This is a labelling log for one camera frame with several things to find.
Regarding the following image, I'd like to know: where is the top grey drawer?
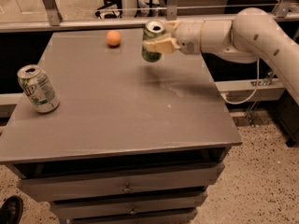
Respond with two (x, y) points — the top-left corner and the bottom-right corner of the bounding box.
(18, 162), (224, 202)

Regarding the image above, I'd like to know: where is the metal railing frame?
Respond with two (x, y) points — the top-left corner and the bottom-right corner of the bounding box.
(0, 0), (298, 33)

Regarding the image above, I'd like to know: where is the black shoe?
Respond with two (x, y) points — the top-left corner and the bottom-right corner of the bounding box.
(0, 196), (23, 224)

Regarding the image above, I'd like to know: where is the middle grey drawer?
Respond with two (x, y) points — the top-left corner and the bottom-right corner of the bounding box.
(50, 189), (207, 219)

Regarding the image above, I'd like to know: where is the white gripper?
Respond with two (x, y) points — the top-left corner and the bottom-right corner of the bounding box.
(143, 21), (202, 55)

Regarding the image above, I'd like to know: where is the bottom grey drawer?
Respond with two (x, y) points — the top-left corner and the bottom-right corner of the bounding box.
(71, 208), (197, 224)

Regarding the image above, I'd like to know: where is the black office chair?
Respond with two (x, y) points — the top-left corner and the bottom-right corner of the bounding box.
(94, 0), (122, 19)

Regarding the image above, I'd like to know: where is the white 7up can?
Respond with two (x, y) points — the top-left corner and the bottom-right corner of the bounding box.
(17, 64), (60, 113)

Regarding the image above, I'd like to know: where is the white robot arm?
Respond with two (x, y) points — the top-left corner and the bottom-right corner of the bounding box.
(143, 7), (299, 104)

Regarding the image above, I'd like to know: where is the green soda can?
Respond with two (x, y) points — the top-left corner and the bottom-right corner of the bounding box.
(142, 20), (165, 63)

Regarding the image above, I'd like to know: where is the grey drawer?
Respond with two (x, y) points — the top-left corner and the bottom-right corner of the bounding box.
(50, 189), (207, 219)
(18, 162), (224, 202)
(71, 208), (197, 224)

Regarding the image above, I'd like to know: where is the grey drawer cabinet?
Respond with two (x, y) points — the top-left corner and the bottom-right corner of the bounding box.
(0, 27), (243, 224)

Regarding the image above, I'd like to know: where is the white cable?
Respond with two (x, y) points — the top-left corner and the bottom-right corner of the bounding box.
(221, 59), (262, 105)

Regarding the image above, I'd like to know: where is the orange fruit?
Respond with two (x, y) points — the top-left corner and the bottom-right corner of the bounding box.
(106, 31), (121, 47)

